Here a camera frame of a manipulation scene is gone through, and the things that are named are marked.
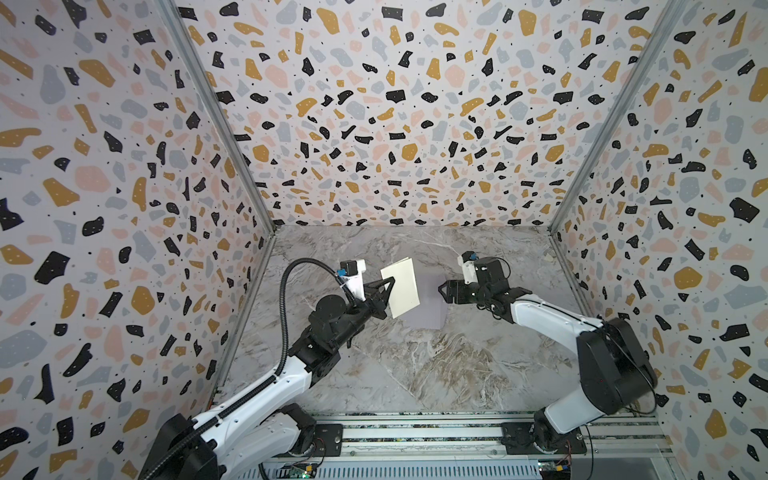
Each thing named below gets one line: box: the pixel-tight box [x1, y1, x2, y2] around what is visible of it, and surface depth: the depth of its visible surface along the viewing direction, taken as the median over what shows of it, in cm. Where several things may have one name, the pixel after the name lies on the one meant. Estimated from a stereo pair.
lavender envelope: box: [400, 273, 448, 329], surface depth 99 cm
